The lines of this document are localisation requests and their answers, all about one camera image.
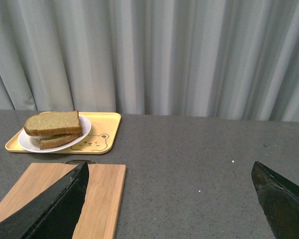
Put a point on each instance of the bamboo cutting board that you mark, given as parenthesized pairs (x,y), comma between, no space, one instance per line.
(100,211)

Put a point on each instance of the grey curtain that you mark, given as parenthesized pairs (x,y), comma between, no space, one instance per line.
(231,59)

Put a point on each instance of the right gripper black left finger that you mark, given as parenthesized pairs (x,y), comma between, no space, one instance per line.
(54,213)

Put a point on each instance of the white round plate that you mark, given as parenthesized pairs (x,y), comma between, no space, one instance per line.
(31,144)

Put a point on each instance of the yellow bear tray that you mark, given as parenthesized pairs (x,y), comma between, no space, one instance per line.
(99,140)

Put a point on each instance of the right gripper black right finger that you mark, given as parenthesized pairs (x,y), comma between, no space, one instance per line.
(279,199)

